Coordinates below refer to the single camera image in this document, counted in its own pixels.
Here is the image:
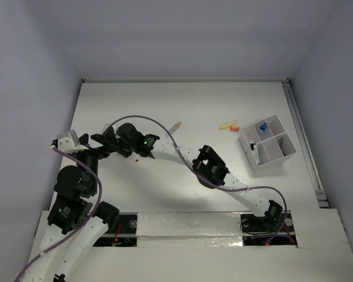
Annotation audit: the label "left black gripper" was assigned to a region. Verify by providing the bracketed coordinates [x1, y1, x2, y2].
[74, 125, 119, 193]

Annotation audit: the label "blue-cap glue tube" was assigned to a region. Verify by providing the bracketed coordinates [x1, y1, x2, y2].
[259, 120, 268, 132]

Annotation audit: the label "blue-cap white marker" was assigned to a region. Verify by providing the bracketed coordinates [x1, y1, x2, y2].
[250, 142, 260, 165]

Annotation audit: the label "black scissors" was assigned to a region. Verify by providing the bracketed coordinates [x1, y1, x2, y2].
[278, 137, 286, 156]

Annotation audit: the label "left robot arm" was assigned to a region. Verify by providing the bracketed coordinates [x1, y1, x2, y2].
[16, 130, 119, 281]

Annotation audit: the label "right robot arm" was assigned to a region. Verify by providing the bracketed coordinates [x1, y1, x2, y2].
[91, 123, 285, 230]

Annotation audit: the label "yellow highlighter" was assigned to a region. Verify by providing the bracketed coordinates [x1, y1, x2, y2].
[218, 120, 238, 130]

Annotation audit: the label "orange eraser piece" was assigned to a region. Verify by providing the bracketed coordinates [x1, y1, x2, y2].
[229, 126, 240, 132]

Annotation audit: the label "white divided organizer box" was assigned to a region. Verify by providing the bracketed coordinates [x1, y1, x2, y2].
[239, 115, 297, 171]

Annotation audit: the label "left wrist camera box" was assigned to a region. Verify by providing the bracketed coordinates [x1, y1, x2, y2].
[52, 130, 81, 154]

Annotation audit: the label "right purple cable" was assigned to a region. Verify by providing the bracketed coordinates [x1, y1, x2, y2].
[109, 115, 288, 244]

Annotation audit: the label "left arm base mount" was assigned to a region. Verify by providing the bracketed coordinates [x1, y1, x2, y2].
[93, 213, 138, 247]

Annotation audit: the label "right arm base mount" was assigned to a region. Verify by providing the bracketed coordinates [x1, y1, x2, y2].
[239, 212, 298, 246]

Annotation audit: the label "aluminium side rail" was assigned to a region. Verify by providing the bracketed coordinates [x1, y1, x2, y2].
[282, 79, 331, 209]

